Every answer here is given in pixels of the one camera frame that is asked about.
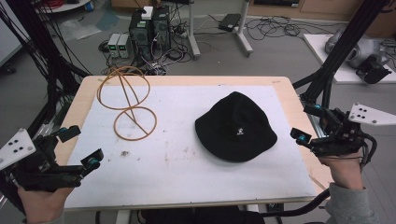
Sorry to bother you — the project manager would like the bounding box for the clear plastic sheet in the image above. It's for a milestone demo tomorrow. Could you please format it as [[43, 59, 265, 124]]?
[[58, 18, 103, 42]]

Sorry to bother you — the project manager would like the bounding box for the white cabinet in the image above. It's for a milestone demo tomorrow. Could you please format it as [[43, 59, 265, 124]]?
[[0, 0, 31, 68]]

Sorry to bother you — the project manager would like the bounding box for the black device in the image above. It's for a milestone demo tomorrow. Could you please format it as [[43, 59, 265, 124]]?
[[355, 55, 393, 85]]

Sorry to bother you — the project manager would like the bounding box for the black metal frame stand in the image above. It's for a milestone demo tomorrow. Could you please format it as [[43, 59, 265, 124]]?
[[291, 0, 390, 108], [0, 0, 92, 139]]

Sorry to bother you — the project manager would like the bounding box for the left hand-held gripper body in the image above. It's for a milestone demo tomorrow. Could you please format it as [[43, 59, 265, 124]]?
[[0, 128, 86, 192]]

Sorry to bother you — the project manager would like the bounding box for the white box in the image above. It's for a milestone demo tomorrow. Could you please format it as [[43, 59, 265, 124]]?
[[141, 6, 154, 21]]

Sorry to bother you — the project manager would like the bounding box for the grey power supply unit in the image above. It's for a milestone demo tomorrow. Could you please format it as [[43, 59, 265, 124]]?
[[117, 33, 132, 60], [106, 33, 121, 59]]

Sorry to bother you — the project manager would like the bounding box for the aluminium rail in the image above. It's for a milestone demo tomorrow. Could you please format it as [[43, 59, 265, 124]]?
[[300, 95, 332, 140]]

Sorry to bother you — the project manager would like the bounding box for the wooden ring hat stand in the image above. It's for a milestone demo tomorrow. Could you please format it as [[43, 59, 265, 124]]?
[[96, 64, 158, 142]]

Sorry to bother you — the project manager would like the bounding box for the person's right hand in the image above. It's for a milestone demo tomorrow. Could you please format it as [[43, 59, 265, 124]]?
[[317, 148, 366, 191]]

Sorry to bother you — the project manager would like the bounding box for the black bucket hat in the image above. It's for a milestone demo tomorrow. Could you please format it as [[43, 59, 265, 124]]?
[[194, 91, 278, 163]]

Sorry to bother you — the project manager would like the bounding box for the black computer tower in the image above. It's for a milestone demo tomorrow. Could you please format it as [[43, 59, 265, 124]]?
[[128, 10, 154, 61], [151, 5, 173, 52]]

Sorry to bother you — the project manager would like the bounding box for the grey robot shell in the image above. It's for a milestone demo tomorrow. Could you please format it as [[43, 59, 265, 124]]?
[[324, 28, 390, 70]]

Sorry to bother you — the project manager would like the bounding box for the round white table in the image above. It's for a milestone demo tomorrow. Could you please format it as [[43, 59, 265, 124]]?
[[35, 0, 92, 14]]

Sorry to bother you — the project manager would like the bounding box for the white table mat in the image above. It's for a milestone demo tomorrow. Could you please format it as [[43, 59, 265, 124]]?
[[64, 84, 318, 210]]

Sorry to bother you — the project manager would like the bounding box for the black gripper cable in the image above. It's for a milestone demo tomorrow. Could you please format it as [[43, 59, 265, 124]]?
[[358, 133, 378, 173]]

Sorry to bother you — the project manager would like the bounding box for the person's left hand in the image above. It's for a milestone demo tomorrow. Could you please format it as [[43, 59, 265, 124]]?
[[17, 186, 75, 224]]

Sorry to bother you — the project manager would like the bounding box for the white desk leg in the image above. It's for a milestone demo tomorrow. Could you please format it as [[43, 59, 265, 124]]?
[[235, 0, 254, 58], [186, 0, 202, 61]]

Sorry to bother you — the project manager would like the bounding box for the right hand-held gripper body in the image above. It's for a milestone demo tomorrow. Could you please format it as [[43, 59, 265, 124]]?
[[309, 102, 396, 159]]

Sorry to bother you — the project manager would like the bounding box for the black hose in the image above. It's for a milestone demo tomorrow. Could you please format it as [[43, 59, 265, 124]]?
[[258, 188, 332, 218]]

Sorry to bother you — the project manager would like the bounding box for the black flat box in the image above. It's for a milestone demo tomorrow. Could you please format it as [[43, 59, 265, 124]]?
[[218, 13, 243, 33]]

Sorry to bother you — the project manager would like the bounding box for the tangle of black cables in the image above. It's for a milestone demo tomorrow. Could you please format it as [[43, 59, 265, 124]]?
[[245, 14, 314, 42]]

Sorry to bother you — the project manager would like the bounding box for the white floor board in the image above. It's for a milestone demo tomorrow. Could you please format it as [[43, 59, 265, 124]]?
[[302, 33, 396, 85]]

